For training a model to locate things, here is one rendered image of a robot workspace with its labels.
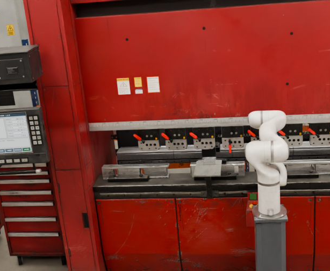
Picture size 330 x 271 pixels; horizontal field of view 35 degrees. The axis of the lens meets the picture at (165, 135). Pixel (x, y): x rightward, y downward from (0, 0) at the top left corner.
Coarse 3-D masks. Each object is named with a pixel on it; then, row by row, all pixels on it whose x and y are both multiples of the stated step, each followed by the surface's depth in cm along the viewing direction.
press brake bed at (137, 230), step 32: (96, 192) 379; (128, 192) 375; (160, 192) 371; (192, 192) 367; (224, 192) 364; (288, 192) 357; (320, 192) 354; (128, 224) 383; (160, 224) 379; (192, 224) 376; (224, 224) 372; (288, 224) 365; (320, 224) 362; (128, 256) 393; (160, 256) 390; (192, 256) 385; (224, 256) 382; (288, 256) 374; (320, 256) 371
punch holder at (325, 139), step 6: (312, 126) 350; (318, 126) 350; (324, 126) 349; (318, 132) 351; (324, 132) 350; (312, 138) 353; (318, 138) 352; (324, 138) 353; (312, 144) 354; (318, 144) 353; (324, 144) 353
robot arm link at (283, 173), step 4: (272, 164) 330; (276, 164) 328; (280, 164) 328; (280, 168) 328; (284, 168) 329; (280, 172) 330; (284, 172) 328; (280, 176) 330; (284, 176) 329; (280, 180) 330; (284, 180) 329; (280, 184) 331; (284, 184) 331
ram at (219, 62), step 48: (96, 48) 353; (144, 48) 348; (192, 48) 344; (240, 48) 340; (288, 48) 335; (96, 96) 365; (144, 96) 360; (192, 96) 355; (240, 96) 350; (288, 96) 346
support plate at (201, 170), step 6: (198, 162) 369; (216, 162) 366; (198, 168) 359; (204, 168) 358; (210, 168) 357; (216, 168) 356; (198, 174) 349; (204, 174) 349; (210, 174) 348; (216, 174) 347
